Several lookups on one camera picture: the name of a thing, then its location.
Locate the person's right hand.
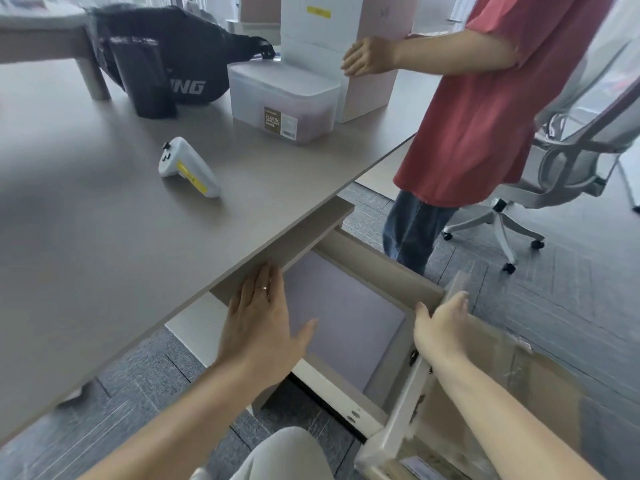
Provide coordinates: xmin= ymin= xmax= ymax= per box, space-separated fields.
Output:
xmin=414 ymin=291 xmax=471 ymax=368

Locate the tall white cardboard box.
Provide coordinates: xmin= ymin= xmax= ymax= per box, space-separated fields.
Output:
xmin=279 ymin=0 xmax=422 ymax=124

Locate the white mesh office chair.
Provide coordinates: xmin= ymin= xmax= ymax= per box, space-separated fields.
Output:
xmin=442 ymin=0 xmax=640 ymax=275

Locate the white low bench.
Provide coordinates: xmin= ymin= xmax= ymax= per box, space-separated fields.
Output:
xmin=0 ymin=0 xmax=112 ymax=101

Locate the person's left hand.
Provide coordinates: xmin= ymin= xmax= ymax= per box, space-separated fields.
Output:
xmin=215 ymin=263 xmax=319 ymax=391

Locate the white drawer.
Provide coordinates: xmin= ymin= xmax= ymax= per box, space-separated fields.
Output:
xmin=282 ymin=229 xmax=447 ymax=480

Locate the black sports bag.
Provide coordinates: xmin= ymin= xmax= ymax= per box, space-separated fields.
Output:
xmin=89 ymin=3 xmax=277 ymax=107

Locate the black upright pouch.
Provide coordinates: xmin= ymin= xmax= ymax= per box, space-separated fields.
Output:
xmin=108 ymin=37 xmax=177 ymax=120

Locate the white handheld controller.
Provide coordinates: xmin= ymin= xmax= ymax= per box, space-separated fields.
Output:
xmin=158 ymin=137 xmax=222 ymax=199

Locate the brown cardboard box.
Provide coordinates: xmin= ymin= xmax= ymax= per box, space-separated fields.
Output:
xmin=238 ymin=0 xmax=282 ymax=24

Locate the clear plastic storage box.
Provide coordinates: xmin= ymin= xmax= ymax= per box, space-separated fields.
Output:
xmin=227 ymin=60 xmax=342 ymax=146

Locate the brown cardboard packaging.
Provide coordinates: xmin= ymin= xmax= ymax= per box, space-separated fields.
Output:
xmin=400 ymin=271 xmax=592 ymax=480

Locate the person's right forearm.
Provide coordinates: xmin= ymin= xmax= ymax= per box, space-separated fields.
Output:
xmin=429 ymin=345 xmax=609 ymax=480

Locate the person's white trouser leg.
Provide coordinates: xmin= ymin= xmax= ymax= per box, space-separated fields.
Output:
xmin=192 ymin=427 xmax=332 ymax=480

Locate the person's left forearm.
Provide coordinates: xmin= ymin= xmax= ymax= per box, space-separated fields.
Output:
xmin=75 ymin=362 xmax=282 ymax=480

